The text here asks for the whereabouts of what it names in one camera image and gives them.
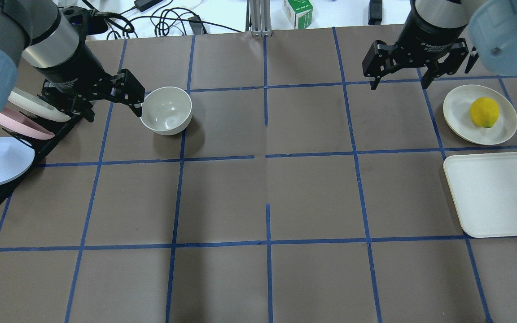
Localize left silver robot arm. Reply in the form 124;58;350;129
0;0;145;122

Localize aluminium frame post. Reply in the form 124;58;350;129
246;0;272;37

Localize white plate in rack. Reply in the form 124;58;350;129
8;88;70;122

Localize cream round plate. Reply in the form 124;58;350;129
443;85;517;145

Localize black power adapter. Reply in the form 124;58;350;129
134;0;162;12

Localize black cable bundle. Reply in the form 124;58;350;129
57;0;244;41

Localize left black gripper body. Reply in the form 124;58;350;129
39;45;117;108

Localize black dish rack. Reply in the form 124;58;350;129
0;108;82;205

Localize white ceramic bowl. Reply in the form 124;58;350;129
140;87;193;135

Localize pink plate in rack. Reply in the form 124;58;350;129
0;110;55;140

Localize green white carton box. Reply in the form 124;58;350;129
283;0;314;30

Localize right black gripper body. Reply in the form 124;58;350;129
392;9;466;70

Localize black device at top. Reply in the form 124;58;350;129
368;0;383;25

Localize white rectangular tray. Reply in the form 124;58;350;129
443;153;517;238

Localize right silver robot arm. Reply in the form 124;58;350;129
362;0;517;89

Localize yellow lemon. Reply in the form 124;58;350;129
469;97;500;128

